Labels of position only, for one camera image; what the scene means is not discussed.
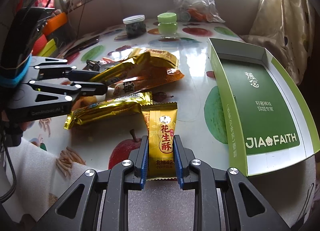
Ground green jar green lid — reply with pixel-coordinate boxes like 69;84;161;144
157;13;178;38

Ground yellow peanut candy packet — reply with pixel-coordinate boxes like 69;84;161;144
142;102;178;180

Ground dark jar white lid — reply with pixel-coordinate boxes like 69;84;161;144
123;15;146;39

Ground green white cardboard box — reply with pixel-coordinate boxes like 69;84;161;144
208;38;319;176

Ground gold yellow snack bar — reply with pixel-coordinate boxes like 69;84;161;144
89;48;178;85

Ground gold foil snack bar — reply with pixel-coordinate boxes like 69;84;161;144
64;91;153;130

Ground red green gift boxes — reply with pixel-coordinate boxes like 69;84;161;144
32;35;59;57

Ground orange storage box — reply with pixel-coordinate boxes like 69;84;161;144
42;13;68;36

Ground clear plastic bag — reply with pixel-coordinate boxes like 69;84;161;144
174;0;225;23

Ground orange snack bag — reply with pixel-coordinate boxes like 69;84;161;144
105;67;184;100

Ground black smartphone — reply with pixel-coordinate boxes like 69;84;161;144
64;36;100;59

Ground beige floral curtain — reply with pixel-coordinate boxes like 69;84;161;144
242;0;315;85

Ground blue wrist strap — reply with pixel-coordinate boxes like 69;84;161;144
0;54;33;88

